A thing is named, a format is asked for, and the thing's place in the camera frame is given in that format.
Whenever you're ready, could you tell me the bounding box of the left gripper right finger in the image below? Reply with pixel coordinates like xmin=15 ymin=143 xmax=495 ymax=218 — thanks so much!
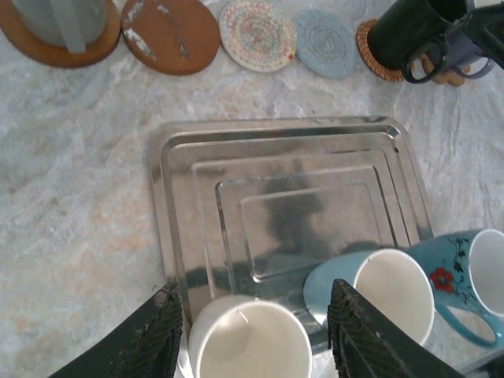
xmin=327 ymin=278 xmax=468 ymax=378

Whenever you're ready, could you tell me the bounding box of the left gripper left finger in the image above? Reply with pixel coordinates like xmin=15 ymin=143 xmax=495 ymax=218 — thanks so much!
xmin=46 ymin=279 xmax=184 ymax=378

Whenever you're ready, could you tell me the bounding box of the purple mug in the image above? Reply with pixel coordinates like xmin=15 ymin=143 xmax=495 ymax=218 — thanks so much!
xmin=444 ymin=29 xmax=495 ymax=80

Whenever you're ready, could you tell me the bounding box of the brown paw shaped coaster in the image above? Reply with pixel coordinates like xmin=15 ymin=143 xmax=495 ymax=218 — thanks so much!
xmin=421 ymin=54 xmax=472 ymax=87

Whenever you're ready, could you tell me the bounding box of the black mug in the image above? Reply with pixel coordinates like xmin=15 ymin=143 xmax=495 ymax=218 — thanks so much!
xmin=368 ymin=0 xmax=469 ymax=84

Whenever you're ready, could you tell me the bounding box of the white mug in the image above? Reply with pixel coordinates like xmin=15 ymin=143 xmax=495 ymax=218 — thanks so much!
xmin=187 ymin=295 xmax=314 ymax=378

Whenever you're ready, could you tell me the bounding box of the blue flower print mug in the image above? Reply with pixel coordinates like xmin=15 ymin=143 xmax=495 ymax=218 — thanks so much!
xmin=405 ymin=228 xmax=504 ymax=347

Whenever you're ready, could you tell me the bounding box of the woven rattan coaster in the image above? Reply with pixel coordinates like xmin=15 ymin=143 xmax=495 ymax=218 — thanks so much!
xmin=355 ymin=18 xmax=406 ymax=83

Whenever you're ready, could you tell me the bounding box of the light blue rope coaster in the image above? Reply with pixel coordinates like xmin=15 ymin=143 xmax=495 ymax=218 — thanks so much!
xmin=293 ymin=8 xmax=358 ymax=80

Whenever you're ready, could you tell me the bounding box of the multicolour stitched rope coaster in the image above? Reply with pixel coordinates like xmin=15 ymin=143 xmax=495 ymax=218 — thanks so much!
xmin=219 ymin=0 xmax=298 ymax=73

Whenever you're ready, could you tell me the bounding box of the brown coaster with white marks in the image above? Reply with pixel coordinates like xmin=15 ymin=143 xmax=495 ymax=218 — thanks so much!
xmin=120 ymin=0 xmax=221 ymax=76

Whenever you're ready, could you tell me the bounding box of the dark brown wooden coaster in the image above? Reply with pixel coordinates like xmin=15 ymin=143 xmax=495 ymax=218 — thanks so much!
xmin=0 ymin=0 xmax=122 ymax=69

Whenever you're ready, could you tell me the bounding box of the stainless steel cup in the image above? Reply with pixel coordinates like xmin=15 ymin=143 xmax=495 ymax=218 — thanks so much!
xmin=11 ymin=0 xmax=109 ymax=54

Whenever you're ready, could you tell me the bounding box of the plain light blue mug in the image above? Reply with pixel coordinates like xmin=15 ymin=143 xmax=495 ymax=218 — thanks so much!
xmin=302 ymin=246 xmax=436 ymax=347

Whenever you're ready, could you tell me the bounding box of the stainless steel tray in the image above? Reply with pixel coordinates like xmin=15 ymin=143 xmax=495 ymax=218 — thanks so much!
xmin=149 ymin=115 xmax=493 ymax=378

